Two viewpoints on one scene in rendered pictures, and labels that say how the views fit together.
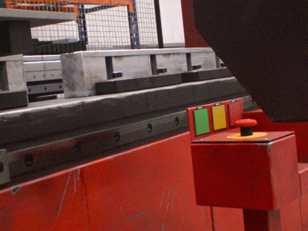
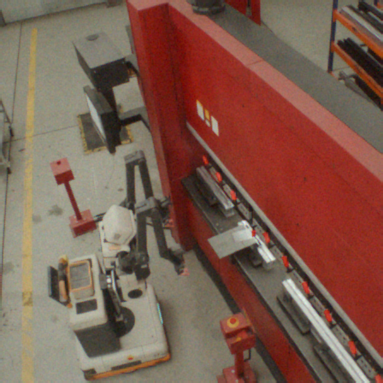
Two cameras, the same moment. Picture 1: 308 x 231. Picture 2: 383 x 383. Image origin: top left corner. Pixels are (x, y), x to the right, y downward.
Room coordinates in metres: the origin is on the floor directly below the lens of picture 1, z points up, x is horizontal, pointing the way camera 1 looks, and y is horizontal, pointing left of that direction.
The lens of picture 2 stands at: (1.94, -1.46, 3.44)
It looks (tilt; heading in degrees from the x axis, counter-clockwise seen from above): 43 degrees down; 130
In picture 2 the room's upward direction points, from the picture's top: 8 degrees counter-clockwise
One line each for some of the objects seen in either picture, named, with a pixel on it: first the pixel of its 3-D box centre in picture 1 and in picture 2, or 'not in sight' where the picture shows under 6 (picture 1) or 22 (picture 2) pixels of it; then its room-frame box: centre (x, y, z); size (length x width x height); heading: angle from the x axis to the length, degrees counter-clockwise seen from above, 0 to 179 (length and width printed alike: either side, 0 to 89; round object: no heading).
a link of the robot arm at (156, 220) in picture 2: not in sight; (158, 230); (0.57, -0.17, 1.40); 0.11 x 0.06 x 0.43; 138
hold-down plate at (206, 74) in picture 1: (212, 74); (332, 367); (1.68, -0.18, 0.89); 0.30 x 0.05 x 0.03; 150
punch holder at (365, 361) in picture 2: not in sight; (371, 356); (1.86, -0.22, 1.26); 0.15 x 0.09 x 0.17; 150
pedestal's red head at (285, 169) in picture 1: (255, 148); (237, 330); (1.07, -0.18, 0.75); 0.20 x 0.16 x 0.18; 142
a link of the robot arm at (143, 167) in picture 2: not in sight; (145, 181); (0.25, 0.12, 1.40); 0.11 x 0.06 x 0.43; 138
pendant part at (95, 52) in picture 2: not in sight; (109, 98); (-0.47, 0.60, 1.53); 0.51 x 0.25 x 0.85; 150
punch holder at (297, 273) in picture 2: not in sight; (302, 268); (1.34, 0.08, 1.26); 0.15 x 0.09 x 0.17; 150
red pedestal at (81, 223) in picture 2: not in sight; (71, 197); (-1.07, 0.37, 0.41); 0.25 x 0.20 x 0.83; 60
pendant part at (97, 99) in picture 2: not in sight; (103, 117); (-0.47, 0.50, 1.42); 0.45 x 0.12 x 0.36; 150
